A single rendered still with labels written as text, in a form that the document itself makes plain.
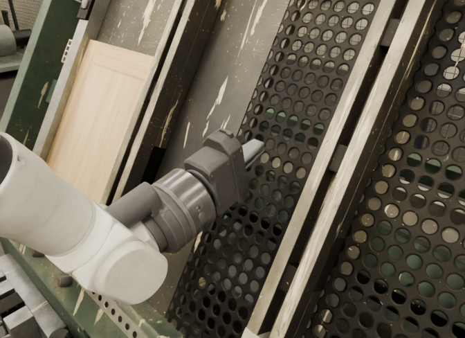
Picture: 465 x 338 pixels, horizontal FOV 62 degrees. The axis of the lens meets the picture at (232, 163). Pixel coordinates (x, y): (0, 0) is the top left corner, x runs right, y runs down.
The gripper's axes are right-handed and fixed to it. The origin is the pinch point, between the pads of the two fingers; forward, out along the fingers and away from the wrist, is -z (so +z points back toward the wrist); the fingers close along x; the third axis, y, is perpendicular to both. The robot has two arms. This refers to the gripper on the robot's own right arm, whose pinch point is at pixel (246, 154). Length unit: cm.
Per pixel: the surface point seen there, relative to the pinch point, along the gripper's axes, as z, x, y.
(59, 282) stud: 27, -33, 37
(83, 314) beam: 27, -37, 29
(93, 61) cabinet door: -11, -2, 66
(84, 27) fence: -15, 5, 73
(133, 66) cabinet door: -12.7, -0.4, 48.3
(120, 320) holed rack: 23.5, -32.4, 17.5
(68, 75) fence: -6, -5, 72
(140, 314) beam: 20.5, -31.1, 14.3
